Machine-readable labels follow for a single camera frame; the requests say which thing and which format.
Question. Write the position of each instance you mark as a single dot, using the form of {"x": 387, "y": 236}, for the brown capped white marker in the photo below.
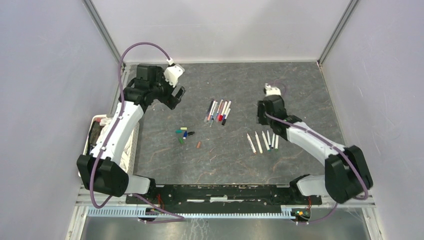
{"x": 251, "y": 144}

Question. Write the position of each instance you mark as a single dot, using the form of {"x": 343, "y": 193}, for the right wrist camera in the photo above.
{"x": 271, "y": 90}

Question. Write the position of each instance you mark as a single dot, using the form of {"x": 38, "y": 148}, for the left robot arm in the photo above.
{"x": 100, "y": 170}

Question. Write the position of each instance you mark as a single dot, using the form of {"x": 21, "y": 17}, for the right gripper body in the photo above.
{"x": 263, "y": 118}

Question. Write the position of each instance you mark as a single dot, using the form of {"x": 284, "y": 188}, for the red capped marker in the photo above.
{"x": 223, "y": 110}

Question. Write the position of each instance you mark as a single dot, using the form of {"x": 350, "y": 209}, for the purple capped marker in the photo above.
{"x": 227, "y": 106}

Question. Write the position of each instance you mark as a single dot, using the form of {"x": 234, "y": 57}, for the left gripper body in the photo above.
{"x": 165, "y": 94}

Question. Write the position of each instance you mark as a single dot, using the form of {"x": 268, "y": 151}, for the white plastic basket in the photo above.
{"x": 115, "y": 138}

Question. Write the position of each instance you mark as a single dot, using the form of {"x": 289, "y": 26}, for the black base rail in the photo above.
{"x": 228, "y": 199}

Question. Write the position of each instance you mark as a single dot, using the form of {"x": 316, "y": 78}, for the orange capped white marker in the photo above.
{"x": 212, "y": 112}

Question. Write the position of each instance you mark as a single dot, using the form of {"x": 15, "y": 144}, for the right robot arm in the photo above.
{"x": 346, "y": 173}

